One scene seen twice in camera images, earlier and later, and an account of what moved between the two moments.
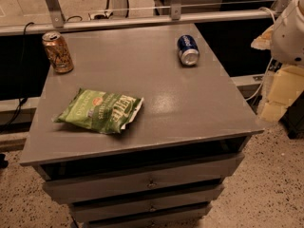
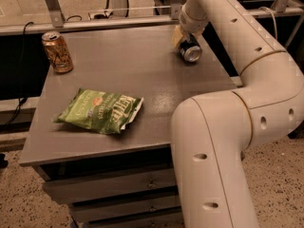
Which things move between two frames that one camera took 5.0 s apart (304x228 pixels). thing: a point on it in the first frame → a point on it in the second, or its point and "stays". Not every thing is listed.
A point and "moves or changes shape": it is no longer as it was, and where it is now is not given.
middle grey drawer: [95, 211] stays
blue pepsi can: [188, 49] moves or changes shape
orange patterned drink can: [58, 52] stays
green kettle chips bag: [102, 111] stays
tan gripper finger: [264, 41] → [191, 22]
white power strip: [100, 15] stays
